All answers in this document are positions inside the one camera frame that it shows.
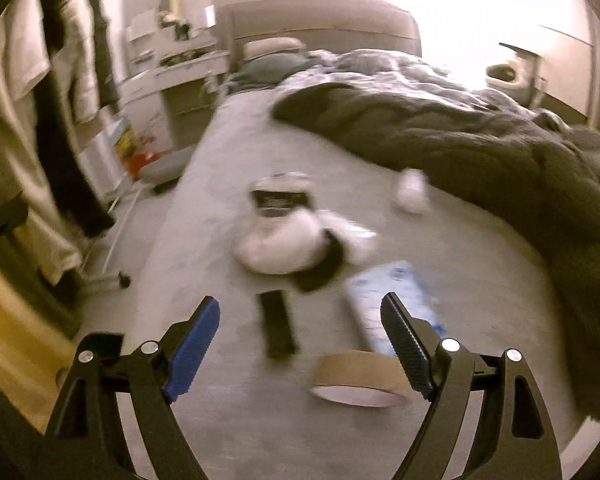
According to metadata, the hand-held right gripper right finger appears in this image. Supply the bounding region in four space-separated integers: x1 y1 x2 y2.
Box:
380 291 563 480

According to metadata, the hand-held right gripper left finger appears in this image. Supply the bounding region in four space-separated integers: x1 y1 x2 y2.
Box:
32 296 222 480

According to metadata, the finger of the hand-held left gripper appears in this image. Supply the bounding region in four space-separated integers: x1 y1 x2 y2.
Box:
0 200 28 248

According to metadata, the black and white tissue packet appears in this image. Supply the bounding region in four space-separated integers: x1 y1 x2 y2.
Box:
232 172 378 293

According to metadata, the beige garment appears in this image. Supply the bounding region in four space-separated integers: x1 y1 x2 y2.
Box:
0 60 83 286

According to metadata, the cardboard tape roll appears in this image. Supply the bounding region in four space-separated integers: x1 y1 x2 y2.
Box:
307 351 415 408

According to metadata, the blue and white plastic packet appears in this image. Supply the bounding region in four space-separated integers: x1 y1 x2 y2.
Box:
342 260 446 356

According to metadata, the black rectangular box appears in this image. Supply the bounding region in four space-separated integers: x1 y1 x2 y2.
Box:
257 289 301 360

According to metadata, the yellow picture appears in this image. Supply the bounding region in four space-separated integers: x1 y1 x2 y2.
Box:
111 120 133 163

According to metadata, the rolled bubble wrap piece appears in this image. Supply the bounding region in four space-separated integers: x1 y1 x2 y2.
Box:
391 167 431 216

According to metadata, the red bag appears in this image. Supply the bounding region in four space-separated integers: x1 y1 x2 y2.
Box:
127 152 158 178

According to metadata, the white jacket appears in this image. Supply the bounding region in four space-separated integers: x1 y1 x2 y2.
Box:
55 0 103 126

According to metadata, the grey stool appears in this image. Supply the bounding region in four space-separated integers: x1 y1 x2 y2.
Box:
142 149 196 186

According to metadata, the white shirt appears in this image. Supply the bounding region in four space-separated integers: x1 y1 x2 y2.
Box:
0 0 51 106

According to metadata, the dark grey fuzzy blanket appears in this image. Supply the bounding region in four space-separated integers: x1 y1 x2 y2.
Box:
272 82 600 426

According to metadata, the dark green garment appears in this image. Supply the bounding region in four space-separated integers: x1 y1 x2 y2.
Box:
82 0 123 111

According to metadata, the white dressing table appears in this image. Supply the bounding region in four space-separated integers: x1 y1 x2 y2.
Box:
120 10 231 148

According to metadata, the grey patterned duvet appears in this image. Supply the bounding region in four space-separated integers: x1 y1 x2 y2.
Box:
307 49 566 131

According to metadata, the round mirror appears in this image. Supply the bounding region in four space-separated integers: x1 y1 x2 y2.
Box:
156 0 213 43

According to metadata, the cream cat tree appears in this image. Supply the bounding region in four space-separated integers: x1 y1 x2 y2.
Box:
485 42 541 106

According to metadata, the grey green pillow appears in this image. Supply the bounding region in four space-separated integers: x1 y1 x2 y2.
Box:
227 55 321 88

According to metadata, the beige pillow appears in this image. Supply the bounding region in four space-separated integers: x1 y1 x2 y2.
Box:
242 36 306 63

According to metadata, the beige padded headboard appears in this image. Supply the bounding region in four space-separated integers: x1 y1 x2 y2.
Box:
225 0 423 61

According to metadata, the white clothes rack frame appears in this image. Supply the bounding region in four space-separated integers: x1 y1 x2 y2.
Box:
80 180 148 291

